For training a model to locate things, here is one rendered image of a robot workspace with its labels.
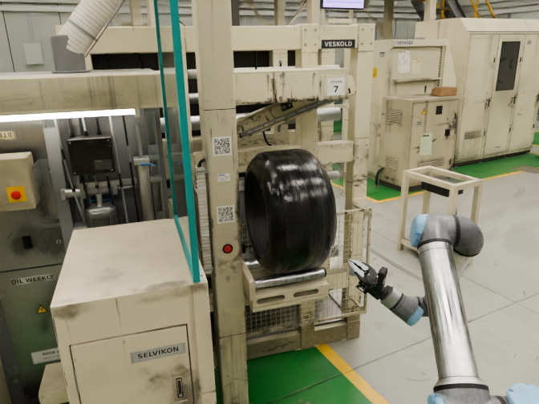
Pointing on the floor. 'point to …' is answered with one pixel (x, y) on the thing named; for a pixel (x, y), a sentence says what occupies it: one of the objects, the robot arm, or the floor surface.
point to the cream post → (222, 191)
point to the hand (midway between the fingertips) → (350, 261)
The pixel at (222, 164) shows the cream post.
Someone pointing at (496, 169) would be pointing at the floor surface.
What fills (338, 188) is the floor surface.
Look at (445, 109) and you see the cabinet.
